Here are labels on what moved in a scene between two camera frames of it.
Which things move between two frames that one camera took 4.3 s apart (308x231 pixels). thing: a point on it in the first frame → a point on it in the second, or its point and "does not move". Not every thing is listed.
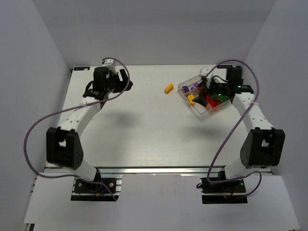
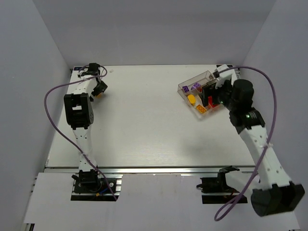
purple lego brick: (186, 88) does not move
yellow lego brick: (169, 88) → (201, 109)
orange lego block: (190, 97) does not move
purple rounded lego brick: (195, 85) does not move
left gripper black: (119, 81) → (101, 87)
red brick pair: (212, 103) does not move
